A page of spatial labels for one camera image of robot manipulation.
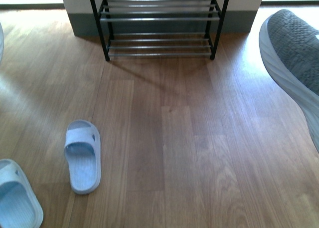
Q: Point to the black metal shoe rack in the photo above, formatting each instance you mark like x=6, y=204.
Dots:
x=145, y=28

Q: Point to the light blue slide slipper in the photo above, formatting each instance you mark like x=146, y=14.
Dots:
x=82, y=151

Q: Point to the grey knit sneaker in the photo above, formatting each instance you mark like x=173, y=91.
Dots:
x=289, y=49

